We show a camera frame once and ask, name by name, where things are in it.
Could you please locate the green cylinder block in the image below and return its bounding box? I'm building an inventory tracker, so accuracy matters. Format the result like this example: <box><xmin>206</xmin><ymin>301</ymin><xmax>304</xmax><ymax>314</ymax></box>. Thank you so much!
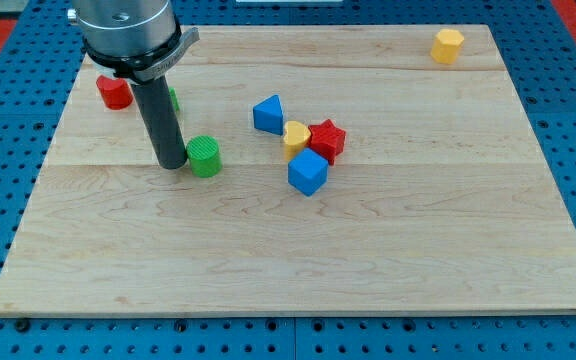
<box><xmin>186</xmin><ymin>135</ymin><xmax>222</xmax><ymax>178</ymax></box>

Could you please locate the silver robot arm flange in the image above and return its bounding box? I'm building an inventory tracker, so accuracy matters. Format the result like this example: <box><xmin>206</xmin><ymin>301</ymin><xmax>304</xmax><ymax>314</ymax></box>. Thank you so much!
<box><xmin>67</xmin><ymin>0</ymin><xmax>199</xmax><ymax>85</ymax></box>

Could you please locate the blue cube block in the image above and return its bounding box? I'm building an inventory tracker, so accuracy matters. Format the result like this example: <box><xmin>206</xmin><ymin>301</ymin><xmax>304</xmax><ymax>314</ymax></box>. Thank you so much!
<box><xmin>288</xmin><ymin>148</ymin><xmax>329</xmax><ymax>196</ymax></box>

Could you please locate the light wooden board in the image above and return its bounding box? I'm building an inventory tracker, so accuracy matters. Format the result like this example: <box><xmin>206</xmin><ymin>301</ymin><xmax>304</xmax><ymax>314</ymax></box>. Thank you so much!
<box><xmin>0</xmin><ymin>25</ymin><xmax>576</xmax><ymax>318</ymax></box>

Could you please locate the yellow heart block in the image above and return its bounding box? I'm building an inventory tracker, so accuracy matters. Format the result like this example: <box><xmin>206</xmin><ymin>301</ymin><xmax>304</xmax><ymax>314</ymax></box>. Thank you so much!
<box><xmin>282</xmin><ymin>120</ymin><xmax>311</xmax><ymax>162</ymax></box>

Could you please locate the red star block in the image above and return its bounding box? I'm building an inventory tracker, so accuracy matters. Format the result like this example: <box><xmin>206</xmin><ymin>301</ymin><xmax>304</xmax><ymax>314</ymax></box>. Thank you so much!
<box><xmin>308</xmin><ymin>119</ymin><xmax>346</xmax><ymax>166</ymax></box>

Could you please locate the blue triangle block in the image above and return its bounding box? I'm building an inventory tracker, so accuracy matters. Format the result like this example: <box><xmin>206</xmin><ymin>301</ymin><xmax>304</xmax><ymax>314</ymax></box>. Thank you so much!
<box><xmin>253</xmin><ymin>94</ymin><xmax>284</xmax><ymax>135</ymax></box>

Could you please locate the green block behind rod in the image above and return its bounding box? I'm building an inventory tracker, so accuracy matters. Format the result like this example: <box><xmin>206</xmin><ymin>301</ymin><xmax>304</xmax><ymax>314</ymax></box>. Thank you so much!
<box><xmin>168</xmin><ymin>87</ymin><xmax>180</xmax><ymax>113</ymax></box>

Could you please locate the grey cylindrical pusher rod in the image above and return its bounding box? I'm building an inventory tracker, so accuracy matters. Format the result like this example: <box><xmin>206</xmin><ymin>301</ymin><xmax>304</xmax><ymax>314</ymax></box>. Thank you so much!
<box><xmin>131</xmin><ymin>76</ymin><xmax>187</xmax><ymax>170</ymax></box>

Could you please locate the red cylinder block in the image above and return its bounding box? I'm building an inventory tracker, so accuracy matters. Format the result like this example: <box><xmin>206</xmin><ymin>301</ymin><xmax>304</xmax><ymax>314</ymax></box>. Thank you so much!
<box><xmin>96</xmin><ymin>75</ymin><xmax>133</xmax><ymax>110</ymax></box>

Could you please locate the yellow hexagon block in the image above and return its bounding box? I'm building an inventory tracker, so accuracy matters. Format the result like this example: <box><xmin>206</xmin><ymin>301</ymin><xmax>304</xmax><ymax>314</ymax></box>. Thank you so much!
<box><xmin>430</xmin><ymin>28</ymin><xmax>465</xmax><ymax>65</ymax></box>

